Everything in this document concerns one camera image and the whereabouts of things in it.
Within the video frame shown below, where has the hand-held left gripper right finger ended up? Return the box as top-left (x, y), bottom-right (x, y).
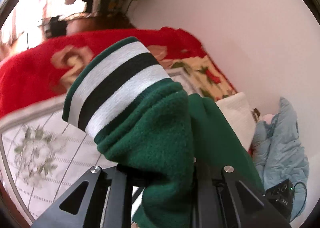
top-left (192, 157), bottom-right (292, 228)

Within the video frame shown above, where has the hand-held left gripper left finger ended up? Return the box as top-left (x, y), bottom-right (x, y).
top-left (31, 165), bottom-right (133, 228)

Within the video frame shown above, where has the green and white jacket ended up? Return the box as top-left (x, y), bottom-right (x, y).
top-left (62, 37), bottom-right (265, 228)

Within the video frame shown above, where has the black electronic box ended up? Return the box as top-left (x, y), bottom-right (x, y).
top-left (264, 179), bottom-right (293, 219)

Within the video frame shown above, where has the white pillow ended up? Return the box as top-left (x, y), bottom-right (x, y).
top-left (215, 92), bottom-right (257, 151)

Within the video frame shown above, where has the light blue quilt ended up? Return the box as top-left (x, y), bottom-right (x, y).
top-left (250, 97), bottom-right (310, 221)

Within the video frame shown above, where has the black cable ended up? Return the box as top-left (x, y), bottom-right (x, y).
top-left (291, 182), bottom-right (307, 218)

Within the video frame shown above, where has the wooden bed frame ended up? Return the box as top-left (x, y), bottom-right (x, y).
top-left (59, 13), bottom-right (137, 37)

